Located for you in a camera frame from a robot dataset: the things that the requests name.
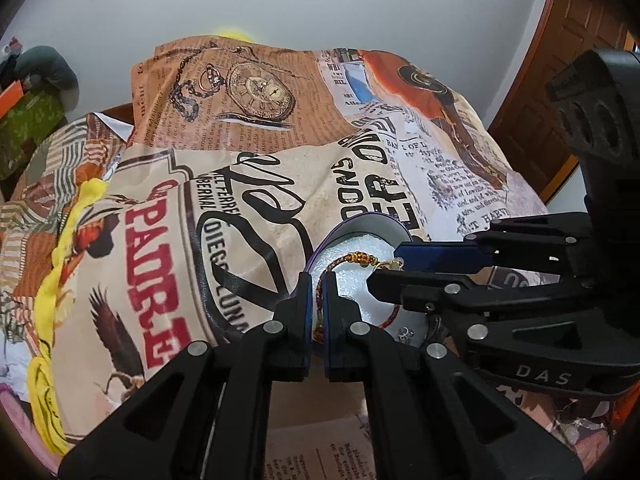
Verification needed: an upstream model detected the purple heart-shaped tin box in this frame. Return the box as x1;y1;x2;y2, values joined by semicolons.
305;212;428;347

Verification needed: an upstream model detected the yellow round object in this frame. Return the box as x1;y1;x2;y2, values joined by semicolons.
216;28;253;42

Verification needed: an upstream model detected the newspaper print bed cover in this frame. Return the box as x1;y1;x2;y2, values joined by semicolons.
1;37;546;476

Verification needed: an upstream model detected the orange box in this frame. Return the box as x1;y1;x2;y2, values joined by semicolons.
0;80;24;118

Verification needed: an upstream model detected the grey plush pillow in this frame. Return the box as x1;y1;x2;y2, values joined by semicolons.
14;46;79;112

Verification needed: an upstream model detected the wooden door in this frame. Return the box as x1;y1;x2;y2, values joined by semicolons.
489;0;632;203

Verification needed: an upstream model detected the red gold braided bracelet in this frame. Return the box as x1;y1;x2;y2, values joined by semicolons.
311;251;407;344

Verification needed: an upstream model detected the green patterned bag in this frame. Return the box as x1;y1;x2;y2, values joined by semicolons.
1;88;65;180

